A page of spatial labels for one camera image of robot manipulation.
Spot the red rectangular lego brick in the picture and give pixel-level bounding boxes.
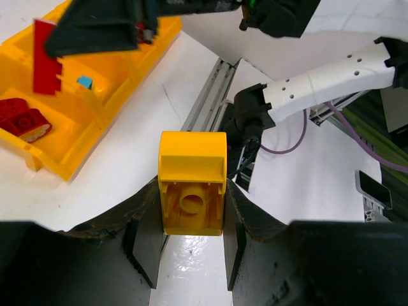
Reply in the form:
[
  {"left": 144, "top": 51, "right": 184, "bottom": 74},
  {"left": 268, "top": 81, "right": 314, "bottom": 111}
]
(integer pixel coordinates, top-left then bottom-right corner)
[{"left": 33, "top": 19, "right": 62, "bottom": 96}]

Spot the small blue lego brick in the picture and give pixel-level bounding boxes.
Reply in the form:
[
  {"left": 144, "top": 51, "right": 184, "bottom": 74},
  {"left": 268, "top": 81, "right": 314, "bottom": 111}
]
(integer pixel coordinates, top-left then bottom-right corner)
[{"left": 77, "top": 75, "right": 93, "bottom": 90}]

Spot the red flower lego piece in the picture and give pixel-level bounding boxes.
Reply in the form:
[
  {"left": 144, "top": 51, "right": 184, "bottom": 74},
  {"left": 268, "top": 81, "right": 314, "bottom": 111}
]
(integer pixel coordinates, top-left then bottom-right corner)
[{"left": 1, "top": 98, "right": 52, "bottom": 143}]

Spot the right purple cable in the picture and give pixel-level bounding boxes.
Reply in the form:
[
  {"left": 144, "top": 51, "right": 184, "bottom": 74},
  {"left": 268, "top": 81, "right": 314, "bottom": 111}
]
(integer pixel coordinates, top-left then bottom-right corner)
[{"left": 259, "top": 100, "right": 408, "bottom": 175}]

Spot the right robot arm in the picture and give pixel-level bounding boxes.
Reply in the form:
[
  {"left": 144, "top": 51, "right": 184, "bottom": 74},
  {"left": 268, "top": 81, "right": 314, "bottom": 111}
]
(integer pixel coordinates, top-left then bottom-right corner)
[{"left": 44, "top": 1, "right": 407, "bottom": 147}]

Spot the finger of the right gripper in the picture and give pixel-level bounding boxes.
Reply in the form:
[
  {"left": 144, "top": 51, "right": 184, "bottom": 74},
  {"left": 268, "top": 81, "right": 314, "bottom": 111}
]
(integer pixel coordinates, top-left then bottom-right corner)
[{"left": 44, "top": 0, "right": 159, "bottom": 57}]

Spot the yellow lego block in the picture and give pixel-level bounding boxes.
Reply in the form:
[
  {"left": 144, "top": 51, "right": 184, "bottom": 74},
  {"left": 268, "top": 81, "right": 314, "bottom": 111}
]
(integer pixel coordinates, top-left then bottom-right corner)
[{"left": 158, "top": 131, "right": 227, "bottom": 236}]

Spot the aluminium frame rail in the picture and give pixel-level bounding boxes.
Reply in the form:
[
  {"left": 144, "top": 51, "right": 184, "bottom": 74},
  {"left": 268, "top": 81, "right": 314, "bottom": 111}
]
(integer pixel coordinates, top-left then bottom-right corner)
[{"left": 181, "top": 58, "right": 238, "bottom": 132}]

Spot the smartphone on frame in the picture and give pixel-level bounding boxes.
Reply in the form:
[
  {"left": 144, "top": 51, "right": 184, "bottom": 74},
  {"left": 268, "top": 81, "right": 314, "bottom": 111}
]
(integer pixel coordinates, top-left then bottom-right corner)
[{"left": 355, "top": 170, "right": 393, "bottom": 210}]

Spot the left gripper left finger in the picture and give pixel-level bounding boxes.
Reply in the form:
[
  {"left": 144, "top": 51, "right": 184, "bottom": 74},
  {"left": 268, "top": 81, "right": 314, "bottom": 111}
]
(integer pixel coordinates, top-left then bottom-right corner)
[{"left": 1, "top": 180, "right": 164, "bottom": 305}]

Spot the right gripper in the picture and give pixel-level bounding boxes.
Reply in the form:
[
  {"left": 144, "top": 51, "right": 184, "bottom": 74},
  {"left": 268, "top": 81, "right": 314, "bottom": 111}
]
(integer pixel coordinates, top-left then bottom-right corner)
[{"left": 143, "top": 0, "right": 320, "bottom": 38}]

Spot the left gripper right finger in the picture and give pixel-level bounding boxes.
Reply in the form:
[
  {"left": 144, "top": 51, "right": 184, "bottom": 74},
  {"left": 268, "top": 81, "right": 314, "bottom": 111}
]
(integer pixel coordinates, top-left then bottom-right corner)
[{"left": 223, "top": 181, "right": 407, "bottom": 305}]

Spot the yellow four-compartment tray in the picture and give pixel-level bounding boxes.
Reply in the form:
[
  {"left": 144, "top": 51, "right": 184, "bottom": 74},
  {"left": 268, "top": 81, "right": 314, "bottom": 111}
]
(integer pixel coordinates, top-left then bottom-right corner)
[{"left": 1, "top": 17, "right": 182, "bottom": 180}]

